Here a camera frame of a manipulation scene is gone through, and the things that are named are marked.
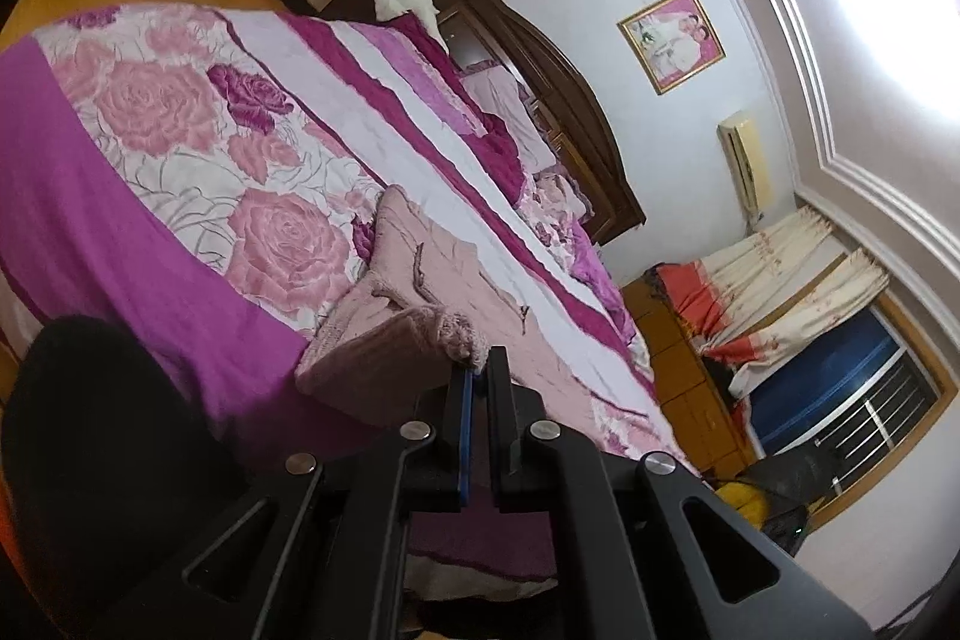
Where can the pink knit cardigan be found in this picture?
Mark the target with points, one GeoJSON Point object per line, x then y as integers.
{"type": "Point", "coordinates": [450, 280]}

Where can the dark cloth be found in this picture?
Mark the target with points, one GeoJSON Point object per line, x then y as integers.
{"type": "Point", "coordinates": [97, 460]}

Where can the cream and red curtain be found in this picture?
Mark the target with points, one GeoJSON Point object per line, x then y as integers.
{"type": "Point", "coordinates": [772, 287]}

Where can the framed wall picture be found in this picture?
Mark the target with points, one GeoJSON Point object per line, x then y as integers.
{"type": "Point", "coordinates": [671, 40]}

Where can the window with white bars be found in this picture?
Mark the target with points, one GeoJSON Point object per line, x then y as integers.
{"type": "Point", "coordinates": [840, 385]}

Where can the wall air conditioner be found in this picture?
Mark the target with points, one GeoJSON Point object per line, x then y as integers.
{"type": "Point", "coordinates": [746, 160]}

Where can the low wooden cabinet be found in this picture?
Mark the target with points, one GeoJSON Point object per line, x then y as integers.
{"type": "Point", "coordinates": [675, 362]}

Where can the crumpled purple floral duvet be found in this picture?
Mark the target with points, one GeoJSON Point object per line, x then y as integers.
{"type": "Point", "coordinates": [555, 205]}

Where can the dark wooden headboard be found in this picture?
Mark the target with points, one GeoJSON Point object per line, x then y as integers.
{"type": "Point", "coordinates": [555, 78]}

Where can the black bag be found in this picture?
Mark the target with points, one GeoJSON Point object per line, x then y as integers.
{"type": "Point", "coordinates": [791, 471]}

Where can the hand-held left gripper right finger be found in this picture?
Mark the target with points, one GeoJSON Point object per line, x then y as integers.
{"type": "Point", "coordinates": [499, 430]}

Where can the ceiling lamp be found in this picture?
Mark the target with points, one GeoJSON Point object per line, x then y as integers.
{"type": "Point", "coordinates": [900, 10]}

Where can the yellow object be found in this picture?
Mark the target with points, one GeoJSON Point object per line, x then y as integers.
{"type": "Point", "coordinates": [742, 501]}

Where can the lilac pillow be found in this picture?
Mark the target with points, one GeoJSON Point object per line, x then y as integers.
{"type": "Point", "coordinates": [502, 100]}

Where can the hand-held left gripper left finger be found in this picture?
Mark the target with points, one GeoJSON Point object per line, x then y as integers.
{"type": "Point", "coordinates": [465, 445]}

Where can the floral striped quilt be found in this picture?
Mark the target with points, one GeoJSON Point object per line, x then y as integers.
{"type": "Point", "coordinates": [150, 175]}

